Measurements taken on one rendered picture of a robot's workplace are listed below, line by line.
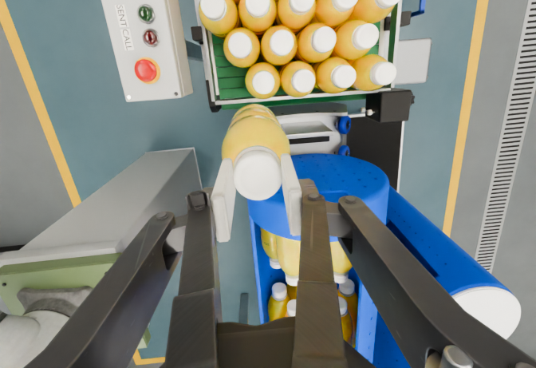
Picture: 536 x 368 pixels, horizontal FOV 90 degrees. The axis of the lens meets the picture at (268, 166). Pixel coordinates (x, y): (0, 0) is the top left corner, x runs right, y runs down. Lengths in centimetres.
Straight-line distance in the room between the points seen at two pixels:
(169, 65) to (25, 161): 176
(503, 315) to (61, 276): 124
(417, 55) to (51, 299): 112
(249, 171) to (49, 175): 198
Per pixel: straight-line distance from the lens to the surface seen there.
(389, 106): 67
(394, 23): 70
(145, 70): 52
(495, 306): 110
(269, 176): 21
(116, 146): 187
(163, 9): 53
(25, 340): 84
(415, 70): 85
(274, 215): 46
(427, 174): 206
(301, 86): 50
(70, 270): 87
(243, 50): 50
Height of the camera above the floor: 160
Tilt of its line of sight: 70 degrees down
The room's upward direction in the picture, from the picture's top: 173 degrees clockwise
